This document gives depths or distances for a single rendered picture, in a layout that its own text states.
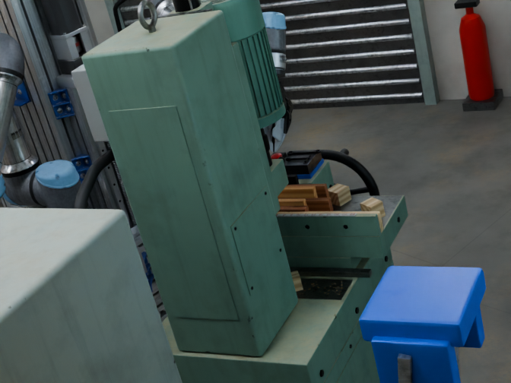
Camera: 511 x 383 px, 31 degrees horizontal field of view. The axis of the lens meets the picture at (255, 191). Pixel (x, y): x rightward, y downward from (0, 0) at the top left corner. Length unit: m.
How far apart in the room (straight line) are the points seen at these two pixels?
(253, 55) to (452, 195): 2.35
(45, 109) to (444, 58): 2.96
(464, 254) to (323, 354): 1.85
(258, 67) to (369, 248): 0.50
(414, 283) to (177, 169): 0.59
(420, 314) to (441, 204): 2.86
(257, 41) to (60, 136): 1.01
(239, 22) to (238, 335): 0.69
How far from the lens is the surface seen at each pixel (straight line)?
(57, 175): 2.70
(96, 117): 1.92
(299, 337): 2.05
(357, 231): 2.17
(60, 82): 2.87
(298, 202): 2.28
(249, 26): 2.05
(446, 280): 1.45
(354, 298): 2.19
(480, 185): 4.35
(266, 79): 2.10
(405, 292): 1.44
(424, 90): 5.36
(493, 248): 3.82
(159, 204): 1.90
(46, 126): 2.94
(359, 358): 2.22
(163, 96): 1.77
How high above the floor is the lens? 1.92
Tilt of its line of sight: 24 degrees down
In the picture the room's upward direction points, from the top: 15 degrees counter-clockwise
